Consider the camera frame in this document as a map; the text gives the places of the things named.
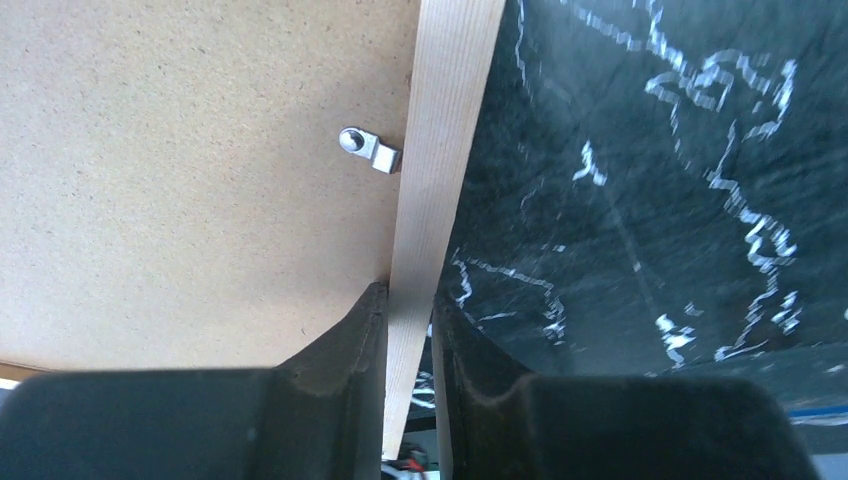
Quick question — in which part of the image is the wooden picture frame with photo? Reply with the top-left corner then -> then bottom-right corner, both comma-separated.
1,1 -> 505,456

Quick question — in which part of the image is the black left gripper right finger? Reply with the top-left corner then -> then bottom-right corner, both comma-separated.
432,298 -> 818,479

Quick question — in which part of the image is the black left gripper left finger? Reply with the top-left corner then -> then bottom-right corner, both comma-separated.
1,283 -> 387,479

